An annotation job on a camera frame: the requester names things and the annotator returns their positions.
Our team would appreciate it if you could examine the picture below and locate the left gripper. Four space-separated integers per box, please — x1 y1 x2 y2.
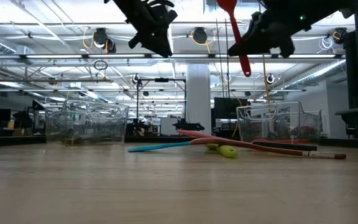
113 0 178 58

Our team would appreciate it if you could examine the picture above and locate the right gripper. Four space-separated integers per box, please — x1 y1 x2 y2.
227 6 304 59

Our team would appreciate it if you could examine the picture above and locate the red silicone spatula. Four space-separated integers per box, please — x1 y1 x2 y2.
216 0 252 78

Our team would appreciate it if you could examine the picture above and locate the brown wooden spoon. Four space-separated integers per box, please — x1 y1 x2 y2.
190 137 347 161

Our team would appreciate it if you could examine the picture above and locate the white building column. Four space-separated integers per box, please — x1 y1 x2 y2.
186 63 211 133

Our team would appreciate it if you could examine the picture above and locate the black background monitor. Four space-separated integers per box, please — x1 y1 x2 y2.
213 97 250 124

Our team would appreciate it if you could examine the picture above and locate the clear plastic bin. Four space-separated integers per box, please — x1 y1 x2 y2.
236 101 323 142
44 99 130 146

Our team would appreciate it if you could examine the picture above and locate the blue silicone spatula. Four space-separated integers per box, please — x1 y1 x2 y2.
127 141 192 153

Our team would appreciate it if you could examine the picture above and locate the green silicone spoon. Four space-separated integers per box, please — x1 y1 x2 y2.
204 142 239 159

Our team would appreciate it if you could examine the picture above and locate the black background frame rig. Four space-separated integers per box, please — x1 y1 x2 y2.
135 77 188 138

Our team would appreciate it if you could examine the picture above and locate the black ceiling cable reel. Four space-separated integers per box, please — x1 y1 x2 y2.
191 26 211 54
92 27 117 54
333 27 348 45

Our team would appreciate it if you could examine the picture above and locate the yellow hanging cable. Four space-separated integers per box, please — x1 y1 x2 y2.
261 54 272 105

